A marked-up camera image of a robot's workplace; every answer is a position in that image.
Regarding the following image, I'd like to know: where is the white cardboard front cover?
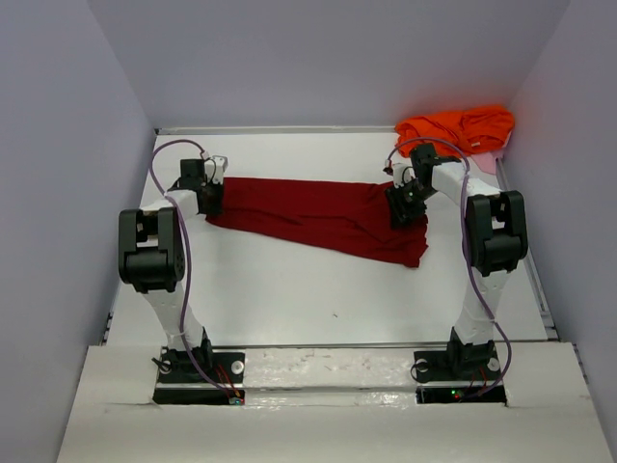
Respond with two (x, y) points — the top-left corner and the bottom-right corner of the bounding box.
(59, 342), (612, 462)

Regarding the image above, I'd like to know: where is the dark red t shirt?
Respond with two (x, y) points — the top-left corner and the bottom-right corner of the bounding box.
(206, 177), (428, 268)

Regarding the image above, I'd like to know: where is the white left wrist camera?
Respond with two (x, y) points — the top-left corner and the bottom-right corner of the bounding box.
(204, 155), (228, 185)

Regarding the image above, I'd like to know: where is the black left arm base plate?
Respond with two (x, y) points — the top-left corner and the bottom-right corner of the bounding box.
(151, 349), (246, 406)

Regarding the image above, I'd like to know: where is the orange t shirt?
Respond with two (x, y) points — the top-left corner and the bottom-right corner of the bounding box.
(394, 104), (515, 155)

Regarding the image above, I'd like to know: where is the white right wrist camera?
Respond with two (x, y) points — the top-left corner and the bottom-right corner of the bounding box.
(383, 163), (415, 188)

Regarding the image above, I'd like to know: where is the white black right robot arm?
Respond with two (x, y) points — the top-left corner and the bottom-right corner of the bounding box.
(384, 138), (528, 383)

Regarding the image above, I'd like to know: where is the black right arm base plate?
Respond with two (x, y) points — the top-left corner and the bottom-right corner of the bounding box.
(410, 350), (507, 405)

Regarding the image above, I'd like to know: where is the pink t shirt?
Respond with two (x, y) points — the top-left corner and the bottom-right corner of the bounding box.
(471, 149), (505, 176)

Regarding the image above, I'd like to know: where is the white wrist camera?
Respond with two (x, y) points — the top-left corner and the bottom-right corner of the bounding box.
(383, 163), (415, 188)
(204, 155), (228, 185)

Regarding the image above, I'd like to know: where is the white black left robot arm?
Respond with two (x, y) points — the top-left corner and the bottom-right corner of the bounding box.
(118, 155), (228, 373)

